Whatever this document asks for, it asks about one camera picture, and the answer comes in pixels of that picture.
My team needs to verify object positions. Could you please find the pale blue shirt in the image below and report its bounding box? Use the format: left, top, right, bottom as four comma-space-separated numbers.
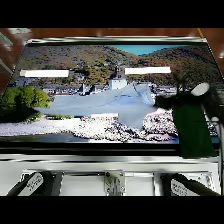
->
33, 82, 158, 130

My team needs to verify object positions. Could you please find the green garment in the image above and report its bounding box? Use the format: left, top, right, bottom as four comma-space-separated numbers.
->
171, 99, 218, 159

